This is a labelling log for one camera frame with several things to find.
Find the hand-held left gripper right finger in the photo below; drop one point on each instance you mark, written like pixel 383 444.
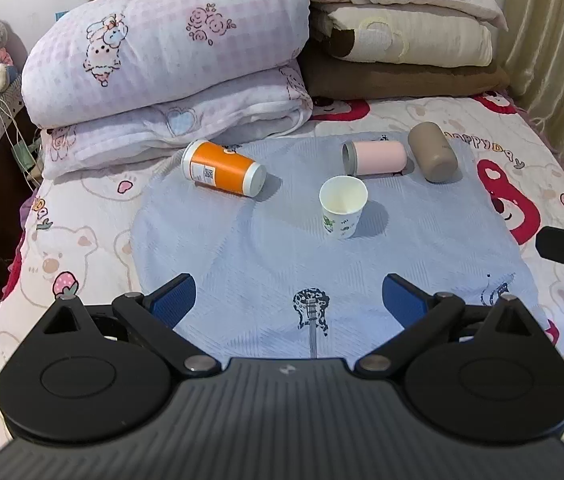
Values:
pixel 403 300

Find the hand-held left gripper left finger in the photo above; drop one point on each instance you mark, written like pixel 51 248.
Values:
pixel 176 299

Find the orange paper cup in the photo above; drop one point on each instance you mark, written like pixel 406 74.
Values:
pixel 222 169

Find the pink cup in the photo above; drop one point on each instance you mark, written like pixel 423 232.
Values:
pixel 379 158

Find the taupe cup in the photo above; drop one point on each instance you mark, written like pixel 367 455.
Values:
pixel 434 152

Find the white paper cup green print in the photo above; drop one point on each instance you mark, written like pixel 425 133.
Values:
pixel 343 210

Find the light blue guitar-print cloth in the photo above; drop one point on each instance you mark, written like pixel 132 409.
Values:
pixel 262 270

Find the beige curtain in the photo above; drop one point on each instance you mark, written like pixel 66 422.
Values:
pixel 557 35

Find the brown folded blanket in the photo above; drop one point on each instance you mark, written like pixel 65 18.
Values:
pixel 402 80

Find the cream folded blanket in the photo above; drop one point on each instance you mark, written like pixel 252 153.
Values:
pixel 437 40

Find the pink checked folded quilt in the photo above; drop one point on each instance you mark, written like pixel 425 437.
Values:
pixel 162 35

